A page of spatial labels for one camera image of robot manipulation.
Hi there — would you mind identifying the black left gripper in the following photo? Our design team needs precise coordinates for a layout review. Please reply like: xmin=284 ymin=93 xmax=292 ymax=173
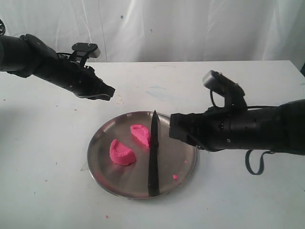
xmin=67 ymin=66 xmax=115 ymax=101

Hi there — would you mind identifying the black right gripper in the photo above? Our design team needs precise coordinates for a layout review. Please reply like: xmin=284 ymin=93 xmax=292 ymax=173
xmin=169 ymin=107 xmax=233 ymax=152

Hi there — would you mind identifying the pink dough half piece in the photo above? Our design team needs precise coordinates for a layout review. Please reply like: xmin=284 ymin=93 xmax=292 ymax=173
xmin=130 ymin=124 xmax=150 ymax=148

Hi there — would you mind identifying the pink dough lump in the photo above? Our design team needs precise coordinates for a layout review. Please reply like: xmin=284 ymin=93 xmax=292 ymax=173
xmin=109 ymin=139 xmax=136 ymax=166

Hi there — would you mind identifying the black knife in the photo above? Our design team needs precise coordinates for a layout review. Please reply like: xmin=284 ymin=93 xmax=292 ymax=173
xmin=148 ymin=111 xmax=160 ymax=197

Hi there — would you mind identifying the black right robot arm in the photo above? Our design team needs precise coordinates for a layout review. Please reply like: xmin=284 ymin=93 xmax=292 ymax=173
xmin=169 ymin=100 xmax=305 ymax=155

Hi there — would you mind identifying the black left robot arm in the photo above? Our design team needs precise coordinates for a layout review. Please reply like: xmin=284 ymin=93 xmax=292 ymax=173
xmin=0 ymin=34 xmax=115 ymax=101

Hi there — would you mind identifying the white backdrop curtain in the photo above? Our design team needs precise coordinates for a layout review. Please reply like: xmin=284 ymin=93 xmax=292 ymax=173
xmin=0 ymin=0 xmax=305 ymax=68

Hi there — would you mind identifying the round stainless steel plate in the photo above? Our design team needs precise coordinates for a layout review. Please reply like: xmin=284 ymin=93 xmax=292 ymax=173
xmin=87 ymin=111 xmax=197 ymax=199

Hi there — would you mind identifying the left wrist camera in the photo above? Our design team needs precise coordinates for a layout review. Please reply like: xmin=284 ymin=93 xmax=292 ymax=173
xmin=69 ymin=42 xmax=101 ymax=63

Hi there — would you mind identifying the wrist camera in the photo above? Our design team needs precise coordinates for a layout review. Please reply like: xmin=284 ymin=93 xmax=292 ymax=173
xmin=203 ymin=70 xmax=247 ymax=110
xmin=69 ymin=42 xmax=101 ymax=63

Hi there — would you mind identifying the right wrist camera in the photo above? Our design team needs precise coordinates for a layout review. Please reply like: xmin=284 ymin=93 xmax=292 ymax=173
xmin=203 ymin=70 xmax=247 ymax=110

